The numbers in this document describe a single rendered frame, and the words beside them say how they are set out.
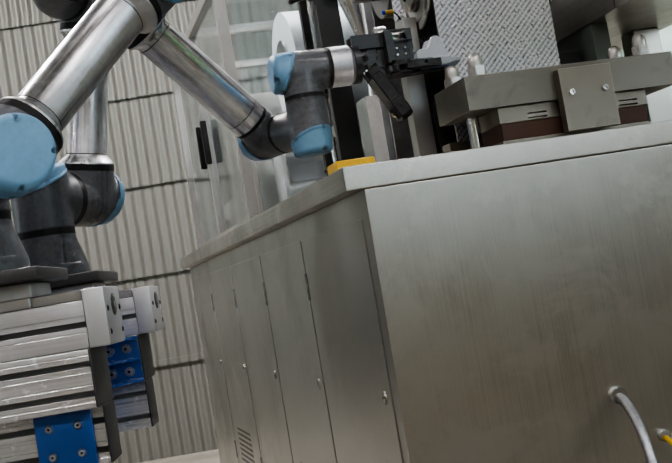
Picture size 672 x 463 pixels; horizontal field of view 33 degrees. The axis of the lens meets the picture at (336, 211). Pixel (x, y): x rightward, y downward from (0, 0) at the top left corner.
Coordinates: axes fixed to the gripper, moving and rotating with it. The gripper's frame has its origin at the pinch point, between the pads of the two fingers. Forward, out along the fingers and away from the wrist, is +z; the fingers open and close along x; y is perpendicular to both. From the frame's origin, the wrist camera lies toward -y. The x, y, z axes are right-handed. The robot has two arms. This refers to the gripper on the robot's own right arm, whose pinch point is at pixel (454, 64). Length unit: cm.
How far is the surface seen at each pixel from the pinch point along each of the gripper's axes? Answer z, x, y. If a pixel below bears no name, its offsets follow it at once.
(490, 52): 7.6, -0.3, 1.3
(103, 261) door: -52, 383, -8
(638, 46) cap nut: 28.5, -17.8, -4.1
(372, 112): 5, 74, 4
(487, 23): 8.0, -0.3, 6.9
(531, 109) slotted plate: 5.3, -19.0, -13.0
